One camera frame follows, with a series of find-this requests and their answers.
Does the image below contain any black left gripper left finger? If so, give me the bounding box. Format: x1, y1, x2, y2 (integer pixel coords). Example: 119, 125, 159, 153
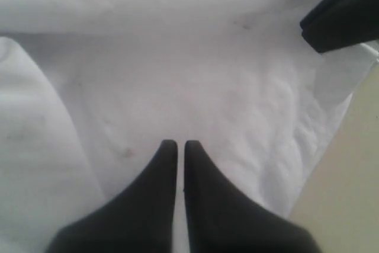
47, 140, 178, 252

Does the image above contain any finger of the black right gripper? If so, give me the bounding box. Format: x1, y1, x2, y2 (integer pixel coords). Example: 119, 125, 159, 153
300, 0, 378, 53

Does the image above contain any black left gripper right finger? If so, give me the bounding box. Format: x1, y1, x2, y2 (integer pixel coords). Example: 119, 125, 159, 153
184, 140, 320, 252

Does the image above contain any white t-shirt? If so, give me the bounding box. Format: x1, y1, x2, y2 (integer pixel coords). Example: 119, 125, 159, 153
1, 0, 378, 252

